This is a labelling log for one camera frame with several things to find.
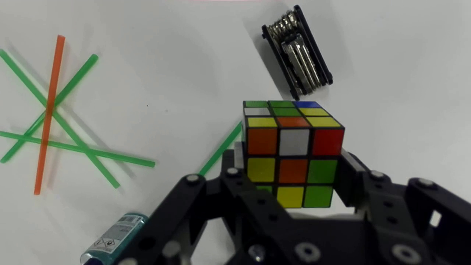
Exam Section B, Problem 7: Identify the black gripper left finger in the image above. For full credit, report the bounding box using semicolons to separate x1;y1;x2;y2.
221;141;255;193

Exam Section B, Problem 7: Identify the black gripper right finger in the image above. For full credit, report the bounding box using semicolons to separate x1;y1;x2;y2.
336;150;393;216

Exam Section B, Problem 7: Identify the Rubik's cube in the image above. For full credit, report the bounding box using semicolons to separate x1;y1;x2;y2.
243;100;345;208

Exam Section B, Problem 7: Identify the long green straw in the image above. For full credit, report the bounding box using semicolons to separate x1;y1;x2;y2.
197;121;243;177

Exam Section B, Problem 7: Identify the black folding multitool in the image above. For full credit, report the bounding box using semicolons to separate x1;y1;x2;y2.
262;4;333;100

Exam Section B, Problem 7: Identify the teal marker tube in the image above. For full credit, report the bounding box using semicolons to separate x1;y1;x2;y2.
80;212;147;265

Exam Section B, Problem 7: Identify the green straw lower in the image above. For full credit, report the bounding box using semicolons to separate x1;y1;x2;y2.
0;131;156;168

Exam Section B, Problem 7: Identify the orange straw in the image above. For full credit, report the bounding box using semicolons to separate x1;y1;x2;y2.
34;35;65;196

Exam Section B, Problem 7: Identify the green straw crossing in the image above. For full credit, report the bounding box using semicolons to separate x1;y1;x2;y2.
0;49;119;188

